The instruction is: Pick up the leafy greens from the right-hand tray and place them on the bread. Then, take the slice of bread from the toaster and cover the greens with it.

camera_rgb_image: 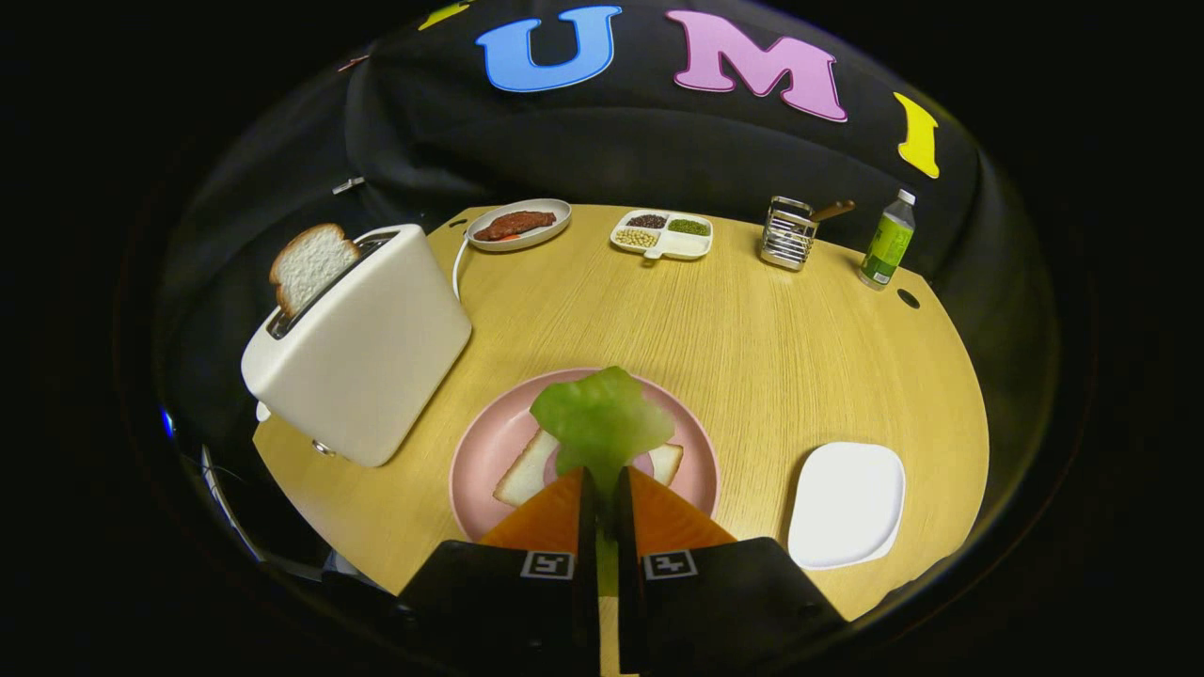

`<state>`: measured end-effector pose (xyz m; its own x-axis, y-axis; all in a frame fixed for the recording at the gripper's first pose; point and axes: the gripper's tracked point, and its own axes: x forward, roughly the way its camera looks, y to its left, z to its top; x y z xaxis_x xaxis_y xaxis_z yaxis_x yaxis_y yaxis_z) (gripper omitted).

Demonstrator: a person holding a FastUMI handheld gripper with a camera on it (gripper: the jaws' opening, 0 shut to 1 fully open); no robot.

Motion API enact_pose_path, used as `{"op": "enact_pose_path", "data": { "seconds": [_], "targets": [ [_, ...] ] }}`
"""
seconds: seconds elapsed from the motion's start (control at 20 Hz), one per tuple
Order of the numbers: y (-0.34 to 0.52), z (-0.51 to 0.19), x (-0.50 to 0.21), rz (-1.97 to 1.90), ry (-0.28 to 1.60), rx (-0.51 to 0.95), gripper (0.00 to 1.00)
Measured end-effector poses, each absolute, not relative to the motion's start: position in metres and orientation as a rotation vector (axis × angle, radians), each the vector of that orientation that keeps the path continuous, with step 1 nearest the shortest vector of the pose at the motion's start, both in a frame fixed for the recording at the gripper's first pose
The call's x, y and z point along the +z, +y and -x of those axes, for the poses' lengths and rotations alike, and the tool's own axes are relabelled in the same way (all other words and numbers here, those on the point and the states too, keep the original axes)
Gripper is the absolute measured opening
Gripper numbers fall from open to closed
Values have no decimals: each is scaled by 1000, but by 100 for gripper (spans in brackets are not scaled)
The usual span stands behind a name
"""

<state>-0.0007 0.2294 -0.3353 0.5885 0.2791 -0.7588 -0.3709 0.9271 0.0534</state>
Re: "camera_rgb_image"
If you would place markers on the round beige plate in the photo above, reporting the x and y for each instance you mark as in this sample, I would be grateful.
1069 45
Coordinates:
555 216

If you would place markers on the pink round plate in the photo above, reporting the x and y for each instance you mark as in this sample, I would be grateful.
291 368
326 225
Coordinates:
489 451

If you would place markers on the white toaster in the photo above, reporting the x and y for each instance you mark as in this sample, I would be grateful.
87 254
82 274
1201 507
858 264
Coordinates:
367 348

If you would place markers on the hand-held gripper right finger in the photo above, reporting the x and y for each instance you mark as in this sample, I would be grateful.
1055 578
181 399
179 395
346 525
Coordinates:
625 564

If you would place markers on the green lettuce leaf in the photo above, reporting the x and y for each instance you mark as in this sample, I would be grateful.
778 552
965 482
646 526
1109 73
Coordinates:
602 423

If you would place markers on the green beans pile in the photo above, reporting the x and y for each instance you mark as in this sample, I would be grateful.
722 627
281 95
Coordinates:
689 227

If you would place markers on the white cloth clip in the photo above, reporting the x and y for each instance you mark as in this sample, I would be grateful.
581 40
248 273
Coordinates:
348 184

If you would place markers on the black backdrop cloth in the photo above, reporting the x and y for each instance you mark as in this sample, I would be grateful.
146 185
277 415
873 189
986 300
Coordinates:
611 150

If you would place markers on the white square plate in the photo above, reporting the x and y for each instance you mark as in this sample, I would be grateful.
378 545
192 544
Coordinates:
847 508

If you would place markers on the toasted bread slice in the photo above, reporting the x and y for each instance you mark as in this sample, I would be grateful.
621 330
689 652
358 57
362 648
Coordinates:
310 268

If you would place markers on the yellow beans pile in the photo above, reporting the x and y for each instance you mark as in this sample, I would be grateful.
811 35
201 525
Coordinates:
637 238

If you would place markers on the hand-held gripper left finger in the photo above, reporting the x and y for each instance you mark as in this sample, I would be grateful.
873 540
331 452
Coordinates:
587 564

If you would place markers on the white bread slice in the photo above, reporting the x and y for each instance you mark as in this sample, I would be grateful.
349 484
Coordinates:
527 470

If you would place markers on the dark beans pile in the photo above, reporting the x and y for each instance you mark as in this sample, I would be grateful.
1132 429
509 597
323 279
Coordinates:
647 221

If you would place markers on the brown meat piece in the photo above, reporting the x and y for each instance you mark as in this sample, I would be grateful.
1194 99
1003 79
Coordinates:
515 224

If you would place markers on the white divided dish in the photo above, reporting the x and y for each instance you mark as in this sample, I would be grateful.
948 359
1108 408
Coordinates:
685 244

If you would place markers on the pink cloth clip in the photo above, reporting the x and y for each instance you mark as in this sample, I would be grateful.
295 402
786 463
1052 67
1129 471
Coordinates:
353 63

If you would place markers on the green labelled plastic bottle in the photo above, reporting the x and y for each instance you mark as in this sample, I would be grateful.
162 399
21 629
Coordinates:
886 246

